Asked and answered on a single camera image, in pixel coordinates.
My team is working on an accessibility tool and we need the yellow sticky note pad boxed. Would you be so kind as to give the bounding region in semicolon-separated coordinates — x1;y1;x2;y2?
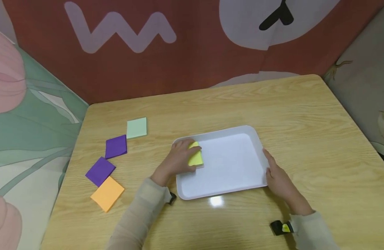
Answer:
187;141;204;167

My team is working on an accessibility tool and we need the purple sticky note pad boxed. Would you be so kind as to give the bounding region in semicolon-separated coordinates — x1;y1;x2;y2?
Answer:
85;157;117;188
105;134;128;160

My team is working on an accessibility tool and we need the person's right hand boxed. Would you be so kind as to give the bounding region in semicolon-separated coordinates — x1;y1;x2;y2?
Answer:
262;148;312;215

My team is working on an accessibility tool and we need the person's left hand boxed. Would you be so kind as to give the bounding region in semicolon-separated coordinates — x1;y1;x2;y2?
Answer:
151;139;202;187

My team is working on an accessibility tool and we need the person's left forearm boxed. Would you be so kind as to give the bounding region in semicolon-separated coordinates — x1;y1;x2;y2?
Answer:
105;177;173;250

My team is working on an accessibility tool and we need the orange sticky note pad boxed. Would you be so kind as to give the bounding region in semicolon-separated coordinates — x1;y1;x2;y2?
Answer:
90;176;125;213

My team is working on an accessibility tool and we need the person's right forearm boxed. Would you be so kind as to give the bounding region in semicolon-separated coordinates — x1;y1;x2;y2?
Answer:
289;210;341;250

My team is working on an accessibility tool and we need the light green sticky note pad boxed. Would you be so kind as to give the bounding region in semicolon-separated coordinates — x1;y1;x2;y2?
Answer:
126;117;148;140

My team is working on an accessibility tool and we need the white plastic tray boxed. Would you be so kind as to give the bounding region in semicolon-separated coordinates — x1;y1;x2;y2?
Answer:
172;125;272;201

